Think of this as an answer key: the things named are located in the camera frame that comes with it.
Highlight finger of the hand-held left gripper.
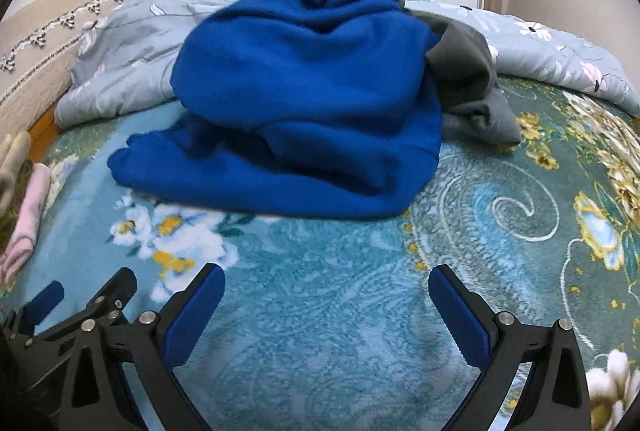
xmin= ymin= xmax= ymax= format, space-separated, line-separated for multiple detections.
xmin=5 ymin=281 xmax=66 ymax=348
xmin=75 ymin=267 xmax=138 ymax=329

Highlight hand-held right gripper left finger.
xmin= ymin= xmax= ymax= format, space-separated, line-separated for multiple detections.
xmin=65 ymin=262 xmax=226 ymax=431

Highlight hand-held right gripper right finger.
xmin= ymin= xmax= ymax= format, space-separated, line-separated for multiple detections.
xmin=429 ymin=264 xmax=594 ymax=431

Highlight blue sweater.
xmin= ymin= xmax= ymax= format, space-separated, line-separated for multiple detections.
xmin=107 ymin=0 xmax=442 ymax=219

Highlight folded olive garment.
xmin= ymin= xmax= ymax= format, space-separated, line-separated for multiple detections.
xmin=0 ymin=176 xmax=33 ymax=257

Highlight folded pink garment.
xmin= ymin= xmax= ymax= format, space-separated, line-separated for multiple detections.
xmin=0 ymin=162 xmax=52 ymax=287

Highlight teal floral blanket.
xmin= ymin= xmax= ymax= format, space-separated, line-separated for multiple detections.
xmin=0 ymin=76 xmax=640 ymax=431

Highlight folded beige sweater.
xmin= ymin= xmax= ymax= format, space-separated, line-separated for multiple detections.
xmin=0 ymin=131 xmax=32 ymax=207

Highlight light blue floral quilt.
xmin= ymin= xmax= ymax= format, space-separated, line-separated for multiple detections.
xmin=54 ymin=0 xmax=640 ymax=129

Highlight dark grey garment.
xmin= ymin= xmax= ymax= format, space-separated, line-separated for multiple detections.
xmin=425 ymin=11 xmax=522 ymax=147

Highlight beige quilted headboard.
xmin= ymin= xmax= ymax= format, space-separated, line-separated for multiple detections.
xmin=0 ymin=0 xmax=157 ymax=132

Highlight wooden bed frame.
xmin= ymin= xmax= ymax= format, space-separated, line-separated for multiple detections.
xmin=27 ymin=108 xmax=66 ymax=162

